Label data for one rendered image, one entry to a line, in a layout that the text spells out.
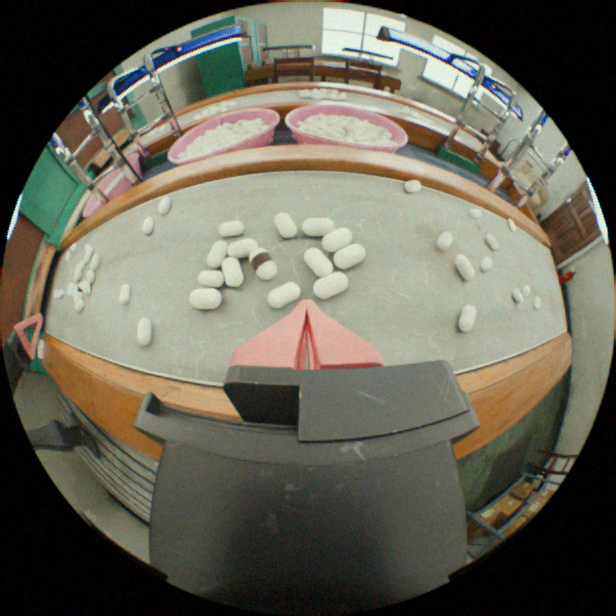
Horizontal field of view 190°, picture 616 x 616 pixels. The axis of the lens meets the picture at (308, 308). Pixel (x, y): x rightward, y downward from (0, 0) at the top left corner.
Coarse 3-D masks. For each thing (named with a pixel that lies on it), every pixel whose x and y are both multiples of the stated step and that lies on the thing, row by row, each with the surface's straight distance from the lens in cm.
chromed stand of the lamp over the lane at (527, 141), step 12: (540, 120) 55; (528, 132) 55; (528, 144) 54; (516, 156) 54; (540, 156) 60; (564, 156) 67; (504, 168) 55; (552, 168) 67; (492, 180) 56; (516, 180) 60; (540, 180) 67; (492, 192) 58; (528, 192) 66; (516, 204) 69
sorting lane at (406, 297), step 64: (192, 192) 37; (256, 192) 30; (320, 192) 29; (384, 192) 32; (64, 256) 91; (128, 256) 39; (192, 256) 27; (384, 256) 24; (448, 256) 31; (512, 256) 50; (64, 320) 65; (128, 320) 32; (192, 320) 24; (256, 320) 21; (384, 320) 22; (448, 320) 26; (512, 320) 40
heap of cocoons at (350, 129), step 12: (312, 120) 54; (324, 120) 55; (336, 120) 56; (348, 120) 56; (312, 132) 48; (324, 132) 46; (336, 132) 48; (348, 132) 49; (360, 132) 50; (372, 132) 53; (384, 132) 54; (372, 144) 46; (384, 144) 48; (396, 144) 50
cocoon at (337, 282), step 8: (336, 272) 20; (320, 280) 19; (328, 280) 19; (336, 280) 19; (344, 280) 20; (320, 288) 19; (328, 288) 19; (336, 288) 19; (344, 288) 20; (320, 296) 19; (328, 296) 19
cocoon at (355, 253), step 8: (344, 248) 21; (352, 248) 21; (360, 248) 21; (336, 256) 21; (344, 256) 20; (352, 256) 21; (360, 256) 21; (336, 264) 21; (344, 264) 21; (352, 264) 21
